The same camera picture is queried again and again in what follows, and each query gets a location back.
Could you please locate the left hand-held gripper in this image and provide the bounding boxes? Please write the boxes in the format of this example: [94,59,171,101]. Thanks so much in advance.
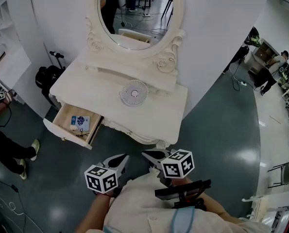
[84,154,130,197]

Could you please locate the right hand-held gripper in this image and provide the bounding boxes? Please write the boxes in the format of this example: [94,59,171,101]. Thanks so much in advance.
[141,149,195,188]

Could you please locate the person's left forearm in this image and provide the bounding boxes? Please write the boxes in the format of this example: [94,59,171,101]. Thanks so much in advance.
[74,192,116,233]

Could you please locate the person's right forearm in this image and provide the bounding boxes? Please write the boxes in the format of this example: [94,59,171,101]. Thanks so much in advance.
[171,178,235,219]

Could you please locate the white dressing table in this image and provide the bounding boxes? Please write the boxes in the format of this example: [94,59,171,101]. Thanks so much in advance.
[49,54,189,149]

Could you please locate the small white wooden drawer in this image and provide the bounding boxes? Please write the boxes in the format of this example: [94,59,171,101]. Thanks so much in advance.
[42,102,104,150]

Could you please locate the black chest-mounted device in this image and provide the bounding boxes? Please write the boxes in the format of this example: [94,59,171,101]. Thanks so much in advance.
[154,179,212,210]

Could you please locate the person's white shirt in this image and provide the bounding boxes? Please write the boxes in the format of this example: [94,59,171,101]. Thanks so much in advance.
[102,170,273,233]

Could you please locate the blue patterned booklet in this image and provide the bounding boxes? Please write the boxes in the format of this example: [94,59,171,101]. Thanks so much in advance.
[70,115,90,132]

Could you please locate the light blue face mask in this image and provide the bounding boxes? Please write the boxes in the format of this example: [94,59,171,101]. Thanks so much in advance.
[171,206,196,233]

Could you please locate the white round desk fan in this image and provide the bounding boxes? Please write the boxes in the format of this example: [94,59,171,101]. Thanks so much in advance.
[120,79,150,107]

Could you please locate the black backpack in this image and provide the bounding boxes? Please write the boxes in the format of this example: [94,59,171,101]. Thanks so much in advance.
[35,65,67,95]

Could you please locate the oval white-framed mirror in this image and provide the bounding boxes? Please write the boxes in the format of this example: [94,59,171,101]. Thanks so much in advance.
[85,0,187,76]

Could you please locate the white carved furniture piece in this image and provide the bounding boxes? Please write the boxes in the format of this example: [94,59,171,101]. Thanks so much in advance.
[241,194,289,233]

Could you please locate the grey wooden cabinet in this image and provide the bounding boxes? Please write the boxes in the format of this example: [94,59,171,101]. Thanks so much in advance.
[251,38,281,75]

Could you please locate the white shelf cabinet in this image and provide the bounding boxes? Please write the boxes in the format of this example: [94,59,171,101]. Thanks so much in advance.
[0,0,32,104]

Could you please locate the black beaded cord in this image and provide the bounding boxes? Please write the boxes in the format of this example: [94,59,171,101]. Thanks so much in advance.
[75,128,89,138]

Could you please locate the white floor cable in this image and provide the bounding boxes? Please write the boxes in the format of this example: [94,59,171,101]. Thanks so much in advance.
[0,195,29,218]

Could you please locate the black scooter handlebar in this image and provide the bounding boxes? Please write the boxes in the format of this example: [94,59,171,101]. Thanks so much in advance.
[49,50,66,69]

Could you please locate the black frame grey stool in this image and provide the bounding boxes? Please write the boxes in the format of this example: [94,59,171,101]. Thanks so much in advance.
[267,162,289,189]

